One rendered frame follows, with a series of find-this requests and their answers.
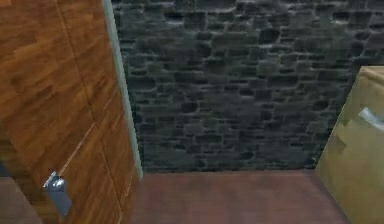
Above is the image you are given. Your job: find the brown wooden room door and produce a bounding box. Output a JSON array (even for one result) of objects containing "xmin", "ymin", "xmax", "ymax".
[{"xmin": 0, "ymin": 0, "xmax": 144, "ymax": 224}]

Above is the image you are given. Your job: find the tan wooden cabinet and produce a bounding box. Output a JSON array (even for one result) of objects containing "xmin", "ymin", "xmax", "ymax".
[{"xmin": 315, "ymin": 65, "xmax": 384, "ymax": 224}]

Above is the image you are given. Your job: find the silver door handle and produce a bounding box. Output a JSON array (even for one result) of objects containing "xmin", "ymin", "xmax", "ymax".
[{"xmin": 42, "ymin": 170, "xmax": 73, "ymax": 219}]

